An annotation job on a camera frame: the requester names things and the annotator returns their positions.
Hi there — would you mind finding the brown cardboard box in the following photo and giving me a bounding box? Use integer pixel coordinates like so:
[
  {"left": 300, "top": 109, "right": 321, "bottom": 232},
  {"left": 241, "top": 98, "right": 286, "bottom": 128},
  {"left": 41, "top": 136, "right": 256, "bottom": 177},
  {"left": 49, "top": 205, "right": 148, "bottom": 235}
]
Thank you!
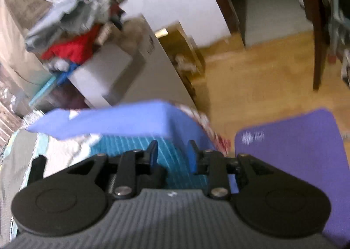
[{"left": 155, "top": 22, "right": 205, "bottom": 98}]

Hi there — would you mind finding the white cardboard box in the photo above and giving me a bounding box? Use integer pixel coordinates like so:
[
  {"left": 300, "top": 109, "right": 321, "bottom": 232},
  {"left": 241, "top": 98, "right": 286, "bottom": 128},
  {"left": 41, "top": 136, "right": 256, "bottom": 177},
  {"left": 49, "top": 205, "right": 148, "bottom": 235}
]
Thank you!
[{"left": 69, "top": 15, "right": 195, "bottom": 108}]

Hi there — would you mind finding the blue mattress edge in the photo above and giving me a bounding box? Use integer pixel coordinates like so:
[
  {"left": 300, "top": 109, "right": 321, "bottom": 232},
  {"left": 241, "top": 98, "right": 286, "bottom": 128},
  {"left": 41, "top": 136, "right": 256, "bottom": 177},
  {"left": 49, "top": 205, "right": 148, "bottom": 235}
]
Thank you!
[{"left": 27, "top": 100, "right": 217, "bottom": 152}]

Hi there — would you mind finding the grey teal striped blanket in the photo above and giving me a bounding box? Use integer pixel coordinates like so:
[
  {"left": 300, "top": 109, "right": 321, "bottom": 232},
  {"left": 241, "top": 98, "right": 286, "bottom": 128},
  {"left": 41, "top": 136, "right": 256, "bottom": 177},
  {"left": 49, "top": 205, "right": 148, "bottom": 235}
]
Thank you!
[{"left": 1, "top": 129, "right": 100, "bottom": 246}]

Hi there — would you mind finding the purple yoga mat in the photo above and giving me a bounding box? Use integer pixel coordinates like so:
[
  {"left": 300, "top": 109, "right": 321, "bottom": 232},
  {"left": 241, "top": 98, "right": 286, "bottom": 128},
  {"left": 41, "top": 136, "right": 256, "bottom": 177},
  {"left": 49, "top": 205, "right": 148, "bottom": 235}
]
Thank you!
[{"left": 234, "top": 109, "right": 349, "bottom": 248}]

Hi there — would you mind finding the blue checkered bedsheet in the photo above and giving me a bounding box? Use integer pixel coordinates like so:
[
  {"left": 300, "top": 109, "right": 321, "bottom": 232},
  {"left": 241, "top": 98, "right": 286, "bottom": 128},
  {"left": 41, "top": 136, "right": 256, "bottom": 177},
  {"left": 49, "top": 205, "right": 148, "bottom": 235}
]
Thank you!
[{"left": 89, "top": 135, "right": 208, "bottom": 189}]

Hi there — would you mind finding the pile of clothes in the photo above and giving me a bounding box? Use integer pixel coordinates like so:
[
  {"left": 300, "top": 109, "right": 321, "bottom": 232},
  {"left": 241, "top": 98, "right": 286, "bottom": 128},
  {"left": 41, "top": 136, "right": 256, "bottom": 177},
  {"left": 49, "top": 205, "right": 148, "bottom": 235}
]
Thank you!
[{"left": 24, "top": 0, "right": 126, "bottom": 77}]

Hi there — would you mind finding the dark wooden door frame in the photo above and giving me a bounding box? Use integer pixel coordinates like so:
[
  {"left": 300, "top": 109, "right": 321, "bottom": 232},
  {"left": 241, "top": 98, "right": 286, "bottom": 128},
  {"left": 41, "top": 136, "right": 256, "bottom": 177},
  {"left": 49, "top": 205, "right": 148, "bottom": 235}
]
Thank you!
[{"left": 196, "top": 0, "right": 329, "bottom": 91}]

